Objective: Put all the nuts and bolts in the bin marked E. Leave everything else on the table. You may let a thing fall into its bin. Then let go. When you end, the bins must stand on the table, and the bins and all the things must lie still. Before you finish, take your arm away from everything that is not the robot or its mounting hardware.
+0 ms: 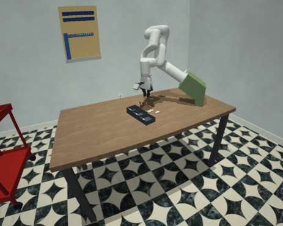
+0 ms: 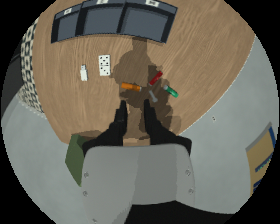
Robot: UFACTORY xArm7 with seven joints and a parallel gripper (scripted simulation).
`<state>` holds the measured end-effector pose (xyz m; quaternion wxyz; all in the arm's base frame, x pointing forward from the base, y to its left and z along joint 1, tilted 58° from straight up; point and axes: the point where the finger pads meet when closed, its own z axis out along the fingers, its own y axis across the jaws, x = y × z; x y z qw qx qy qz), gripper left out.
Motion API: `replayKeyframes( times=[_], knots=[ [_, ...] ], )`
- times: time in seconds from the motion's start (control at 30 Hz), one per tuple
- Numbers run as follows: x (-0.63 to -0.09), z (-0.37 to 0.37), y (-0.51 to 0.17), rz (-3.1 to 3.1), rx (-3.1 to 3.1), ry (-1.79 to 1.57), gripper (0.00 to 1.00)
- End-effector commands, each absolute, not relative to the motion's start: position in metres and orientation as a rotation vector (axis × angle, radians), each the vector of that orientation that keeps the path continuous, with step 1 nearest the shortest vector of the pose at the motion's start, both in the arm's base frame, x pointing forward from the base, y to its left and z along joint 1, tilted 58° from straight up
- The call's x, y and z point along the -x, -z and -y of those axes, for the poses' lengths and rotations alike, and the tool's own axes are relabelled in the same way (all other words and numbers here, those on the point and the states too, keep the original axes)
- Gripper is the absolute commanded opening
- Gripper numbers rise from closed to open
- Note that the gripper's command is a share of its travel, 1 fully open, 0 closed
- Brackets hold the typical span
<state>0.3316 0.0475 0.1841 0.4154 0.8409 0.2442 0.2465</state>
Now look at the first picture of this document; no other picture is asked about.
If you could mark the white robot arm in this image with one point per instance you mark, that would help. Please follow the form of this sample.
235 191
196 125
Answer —
154 35

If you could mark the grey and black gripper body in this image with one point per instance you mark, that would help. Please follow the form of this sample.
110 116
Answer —
147 83

